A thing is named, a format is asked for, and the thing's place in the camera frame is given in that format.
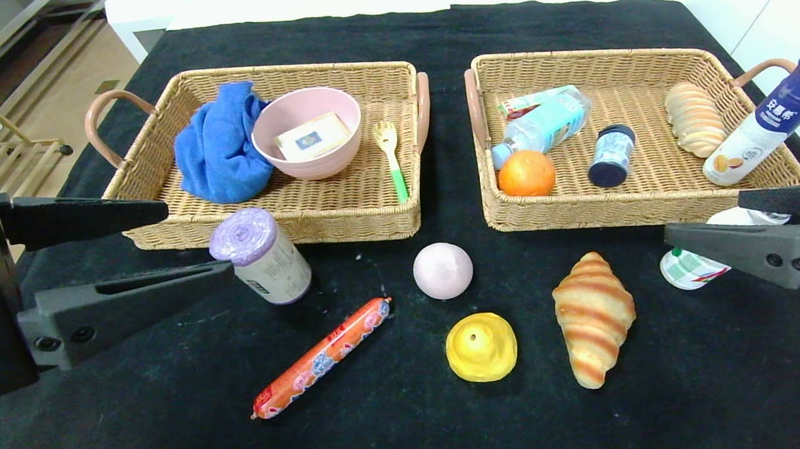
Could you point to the white bottle with blue cap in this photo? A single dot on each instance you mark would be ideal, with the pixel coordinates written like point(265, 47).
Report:
point(758, 130)

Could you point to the white table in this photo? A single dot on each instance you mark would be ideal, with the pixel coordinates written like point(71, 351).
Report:
point(258, 2)

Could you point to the wooden rolling rack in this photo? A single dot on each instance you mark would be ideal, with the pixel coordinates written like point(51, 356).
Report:
point(27, 158)

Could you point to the pink bowl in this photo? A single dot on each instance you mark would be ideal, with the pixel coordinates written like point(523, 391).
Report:
point(285, 114)

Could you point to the green and red gum box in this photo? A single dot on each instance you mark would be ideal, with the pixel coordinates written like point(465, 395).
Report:
point(524, 105)

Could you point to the orange wrapped sausage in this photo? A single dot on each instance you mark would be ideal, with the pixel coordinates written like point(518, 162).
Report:
point(321, 357)

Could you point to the striped long bread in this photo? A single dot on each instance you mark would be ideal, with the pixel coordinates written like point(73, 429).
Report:
point(694, 120)

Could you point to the orange fruit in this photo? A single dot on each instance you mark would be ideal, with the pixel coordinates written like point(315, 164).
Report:
point(526, 175)

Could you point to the white card box blue logo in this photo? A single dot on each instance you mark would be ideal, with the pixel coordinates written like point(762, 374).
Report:
point(313, 139)

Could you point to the purple garbage bag roll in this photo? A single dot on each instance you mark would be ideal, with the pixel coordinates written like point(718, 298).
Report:
point(268, 259)

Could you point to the small dark blue jar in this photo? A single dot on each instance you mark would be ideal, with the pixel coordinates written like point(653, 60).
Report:
point(612, 155)

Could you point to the pale pink round bun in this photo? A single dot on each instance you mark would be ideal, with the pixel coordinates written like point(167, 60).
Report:
point(443, 271)

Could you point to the yellow lemon toy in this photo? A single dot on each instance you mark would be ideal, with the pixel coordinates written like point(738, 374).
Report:
point(482, 350)

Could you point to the water bottle light blue label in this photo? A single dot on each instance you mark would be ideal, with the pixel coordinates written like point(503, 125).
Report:
point(545, 126)

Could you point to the blue cloth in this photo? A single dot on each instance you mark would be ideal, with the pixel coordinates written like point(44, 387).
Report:
point(218, 152)

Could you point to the white milk bottle green label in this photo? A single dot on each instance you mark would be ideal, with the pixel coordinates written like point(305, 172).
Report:
point(690, 271)

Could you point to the croissant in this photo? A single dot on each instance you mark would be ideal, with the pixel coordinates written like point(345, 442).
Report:
point(593, 317)

